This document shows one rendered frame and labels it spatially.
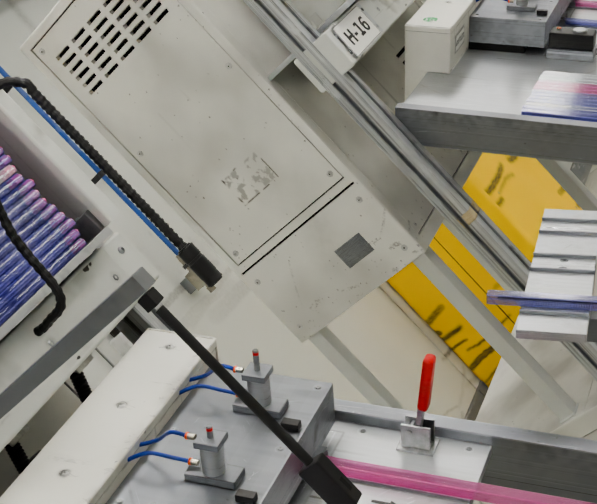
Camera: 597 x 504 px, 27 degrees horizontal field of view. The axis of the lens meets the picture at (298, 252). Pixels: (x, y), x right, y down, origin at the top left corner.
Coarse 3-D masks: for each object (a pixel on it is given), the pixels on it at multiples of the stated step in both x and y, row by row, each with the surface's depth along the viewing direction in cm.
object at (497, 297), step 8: (488, 296) 131; (496, 296) 131; (504, 296) 131; (512, 296) 131; (520, 296) 131; (528, 296) 130; (536, 296) 130; (544, 296) 130; (552, 296) 130; (560, 296) 130; (568, 296) 130; (576, 296) 130; (584, 296) 130; (592, 296) 130; (496, 304) 132; (504, 304) 131; (512, 304) 131; (520, 304) 131; (528, 304) 131; (536, 304) 130; (544, 304) 130; (552, 304) 130; (560, 304) 130; (568, 304) 129; (576, 304) 129; (584, 304) 129; (592, 304) 129
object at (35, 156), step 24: (0, 96) 128; (0, 120) 131; (24, 120) 129; (0, 144) 133; (24, 144) 131; (48, 144) 129; (24, 168) 133; (48, 168) 129; (72, 168) 130; (48, 192) 133; (72, 192) 129; (96, 192) 130; (72, 216) 134; (96, 216) 130; (96, 240) 127; (72, 264) 123; (48, 288) 119; (24, 312) 116; (0, 336) 112
